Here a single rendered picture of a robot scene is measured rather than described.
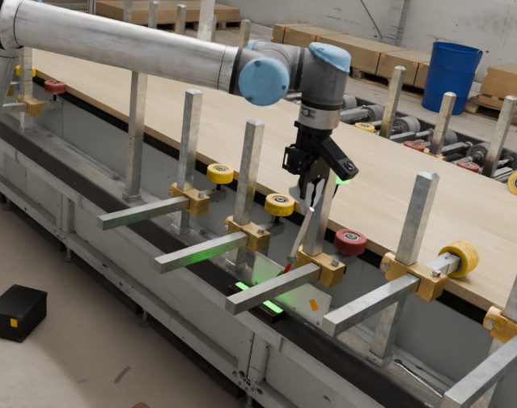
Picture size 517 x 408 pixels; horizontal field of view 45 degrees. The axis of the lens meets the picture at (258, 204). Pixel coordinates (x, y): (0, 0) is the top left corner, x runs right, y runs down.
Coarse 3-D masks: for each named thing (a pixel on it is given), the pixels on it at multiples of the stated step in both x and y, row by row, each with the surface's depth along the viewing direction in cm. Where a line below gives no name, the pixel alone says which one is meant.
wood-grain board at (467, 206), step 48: (96, 96) 241; (240, 96) 272; (240, 144) 213; (288, 144) 220; (384, 144) 237; (288, 192) 180; (384, 192) 191; (480, 192) 203; (384, 240) 160; (432, 240) 164; (480, 240) 168; (480, 288) 143
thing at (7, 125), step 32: (0, 128) 260; (32, 128) 251; (32, 160) 245; (64, 160) 230; (96, 192) 215; (128, 224) 205; (160, 224) 194; (224, 256) 182; (224, 288) 176; (288, 320) 160; (320, 352) 154; (352, 352) 148; (352, 384) 149; (384, 384) 142; (416, 384) 140
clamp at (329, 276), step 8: (304, 256) 153; (320, 256) 153; (328, 256) 154; (296, 264) 156; (304, 264) 154; (320, 264) 150; (328, 264) 150; (320, 272) 151; (328, 272) 149; (336, 272) 149; (320, 280) 151; (328, 280) 149; (336, 280) 151
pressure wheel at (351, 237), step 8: (336, 232) 159; (344, 232) 160; (352, 232) 160; (336, 240) 157; (344, 240) 155; (352, 240) 155; (360, 240) 156; (336, 248) 157; (344, 248) 155; (352, 248) 155; (360, 248) 156; (344, 272) 162
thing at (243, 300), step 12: (312, 264) 151; (348, 264) 159; (288, 276) 144; (300, 276) 145; (312, 276) 149; (252, 288) 137; (264, 288) 138; (276, 288) 140; (288, 288) 143; (228, 300) 132; (240, 300) 132; (252, 300) 135; (264, 300) 138
